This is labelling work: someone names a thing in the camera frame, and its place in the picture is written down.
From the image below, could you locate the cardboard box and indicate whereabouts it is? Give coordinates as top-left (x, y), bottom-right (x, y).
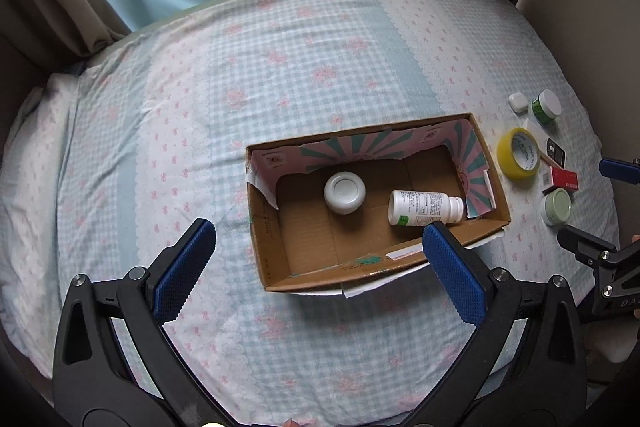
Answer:
top-left (245, 112), bottom-right (512, 299)

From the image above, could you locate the round white jar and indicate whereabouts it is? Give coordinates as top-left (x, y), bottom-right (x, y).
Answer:
top-left (324, 172), bottom-right (366, 215)

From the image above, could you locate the white jar with pale green lid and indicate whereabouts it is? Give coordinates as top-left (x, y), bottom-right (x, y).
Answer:
top-left (540, 188), bottom-right (573, 227)

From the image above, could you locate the red and white box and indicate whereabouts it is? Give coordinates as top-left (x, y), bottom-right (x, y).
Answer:
top-left (539, 165), bottom-right (580, 194)

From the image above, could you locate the small white box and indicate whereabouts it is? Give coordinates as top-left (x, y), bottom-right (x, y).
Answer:
top-left (521, 119), bottom-right (551, 144)

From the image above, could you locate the checked floral bed sheet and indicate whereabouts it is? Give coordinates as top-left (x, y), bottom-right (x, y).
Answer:
top-left (0, 0), bottom-right (622, 427)

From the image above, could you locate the white pill bottle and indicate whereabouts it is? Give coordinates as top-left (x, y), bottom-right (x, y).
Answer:
top-left (388, 189), bottom-right (466, 227)

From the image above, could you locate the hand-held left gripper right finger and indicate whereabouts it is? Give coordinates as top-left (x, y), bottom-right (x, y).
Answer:
top-left (422, 222), bottom-right (586, 427)

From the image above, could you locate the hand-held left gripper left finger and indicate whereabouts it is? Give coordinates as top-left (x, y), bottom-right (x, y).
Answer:
top-left (52, 218), bottom-right (237, 427)

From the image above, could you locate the small black device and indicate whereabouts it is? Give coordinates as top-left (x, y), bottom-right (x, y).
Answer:
top-left (544, 137), bottom-right (567, 168)

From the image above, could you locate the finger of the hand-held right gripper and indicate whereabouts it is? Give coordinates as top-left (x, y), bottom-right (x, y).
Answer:
top-left (598, 159), bottom-right (640, 184)
top-left (557, 227), bottom-right (623, 266)

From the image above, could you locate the yellow tape roll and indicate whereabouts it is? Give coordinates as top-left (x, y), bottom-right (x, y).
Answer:
top-left (497, 127), bottom-right (544, 182)

